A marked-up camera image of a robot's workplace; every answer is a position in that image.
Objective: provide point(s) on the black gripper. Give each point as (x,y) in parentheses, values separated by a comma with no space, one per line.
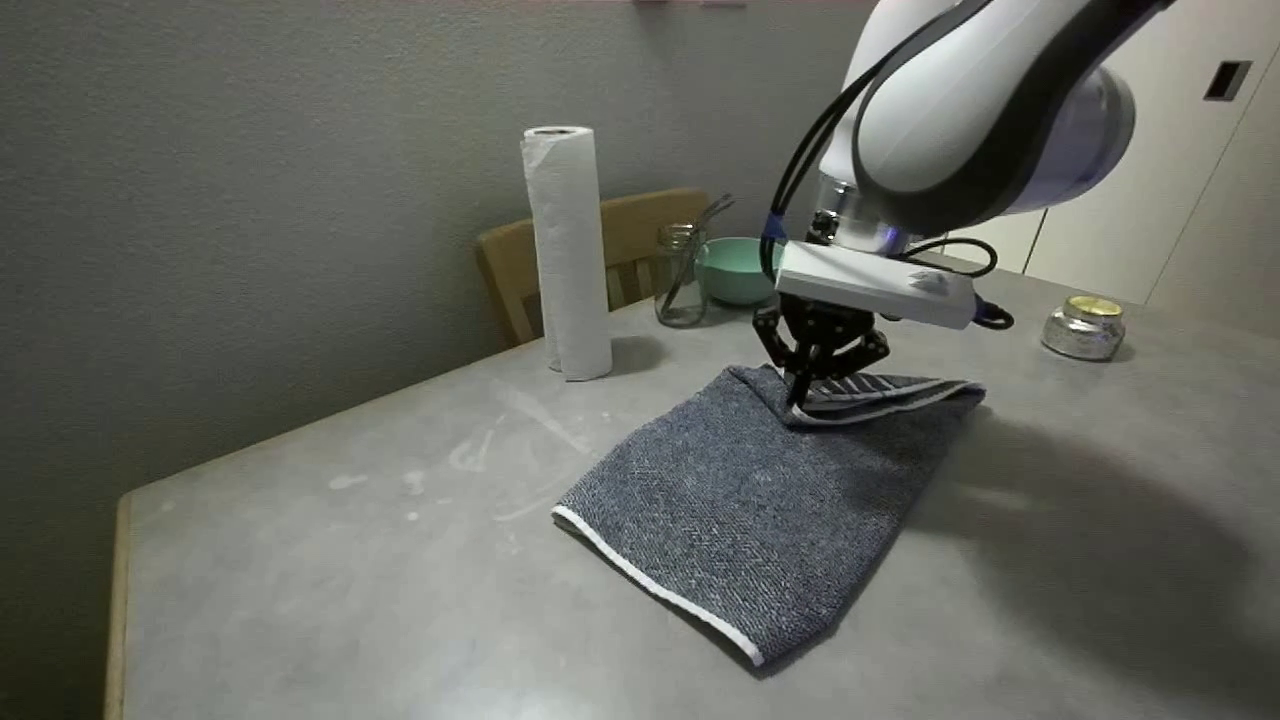
(810,337)

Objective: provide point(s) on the blue striped towel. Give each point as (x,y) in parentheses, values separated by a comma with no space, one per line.
(766,523)

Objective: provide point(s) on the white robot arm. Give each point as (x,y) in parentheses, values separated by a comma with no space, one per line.
(950,112)

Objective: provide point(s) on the white paper towel roll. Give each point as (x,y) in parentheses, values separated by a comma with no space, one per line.
(570,244)

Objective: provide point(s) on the mint green bowl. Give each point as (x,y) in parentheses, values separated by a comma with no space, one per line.
(728,272)

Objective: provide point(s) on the clear glass jar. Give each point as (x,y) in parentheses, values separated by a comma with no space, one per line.
(676,300)

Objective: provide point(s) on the yellow candle jar lid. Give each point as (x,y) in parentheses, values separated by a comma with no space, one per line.
(1085,331)

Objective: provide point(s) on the white kitchen cabinets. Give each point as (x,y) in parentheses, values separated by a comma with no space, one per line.
(1190,212)

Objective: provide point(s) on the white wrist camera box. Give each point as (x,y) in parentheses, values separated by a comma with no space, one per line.
(865,281)

